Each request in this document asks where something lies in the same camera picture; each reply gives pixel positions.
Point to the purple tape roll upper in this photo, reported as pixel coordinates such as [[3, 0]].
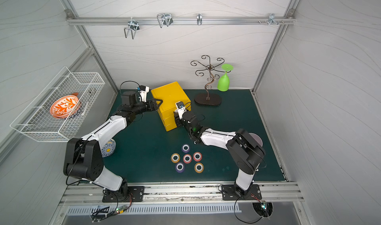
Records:
[[185, 148]]

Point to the orange patterned bowl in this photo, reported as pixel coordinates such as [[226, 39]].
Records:
[[65, 107]]

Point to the bronze scrollwork cup stand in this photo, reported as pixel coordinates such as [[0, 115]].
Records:
[[208, 98]]

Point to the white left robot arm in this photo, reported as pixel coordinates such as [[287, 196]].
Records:
[[83, 157]]

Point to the metal double hook centre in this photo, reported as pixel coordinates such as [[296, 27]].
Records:
[[164, 19]]

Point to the yellow plastic drawer cabinet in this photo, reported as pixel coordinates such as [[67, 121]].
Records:
[[170, 94]]

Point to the blue yellow patterned plate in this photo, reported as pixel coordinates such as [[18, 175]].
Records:
[[109, 148]]

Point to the white wire basket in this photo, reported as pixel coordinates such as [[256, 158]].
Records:
[[36, 122]]

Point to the purple grey bowl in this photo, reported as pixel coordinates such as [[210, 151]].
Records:
[[257, 139]]

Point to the metal double hook left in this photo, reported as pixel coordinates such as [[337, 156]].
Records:
[[132, 27]]

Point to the green plastic wine glass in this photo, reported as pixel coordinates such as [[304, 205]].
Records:
[[224, 81]]

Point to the metal single hook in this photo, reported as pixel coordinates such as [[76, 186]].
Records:
[[199, 19]]

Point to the red tape roll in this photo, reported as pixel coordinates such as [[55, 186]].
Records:
[[197, 156], [187, 158]]

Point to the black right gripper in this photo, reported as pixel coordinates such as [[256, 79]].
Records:
[[178, 121]]

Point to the purple tape roll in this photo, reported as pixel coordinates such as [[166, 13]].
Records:
[[180, 167], [185, 148]]

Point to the purple tape roll lower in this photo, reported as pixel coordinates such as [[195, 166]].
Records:
[[180, 167]]

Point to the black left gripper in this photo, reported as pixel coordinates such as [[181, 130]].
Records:
[[152, 105]]

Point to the orange tape roll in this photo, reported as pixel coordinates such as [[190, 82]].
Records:
[[199, 167], [175, 158]]

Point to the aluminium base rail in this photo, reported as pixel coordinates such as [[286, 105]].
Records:
[[187, 193]]

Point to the aluminium horizontal rail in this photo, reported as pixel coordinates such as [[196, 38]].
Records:
[[177, 21]]

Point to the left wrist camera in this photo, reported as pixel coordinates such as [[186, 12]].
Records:
[[143, 91]]

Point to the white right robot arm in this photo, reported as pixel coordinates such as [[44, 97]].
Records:
[[244, 149]]

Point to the metal double hook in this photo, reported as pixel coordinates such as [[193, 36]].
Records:
[[164, 19], [132, 27]]

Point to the metal hook right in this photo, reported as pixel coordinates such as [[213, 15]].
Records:
[[271, 21]]

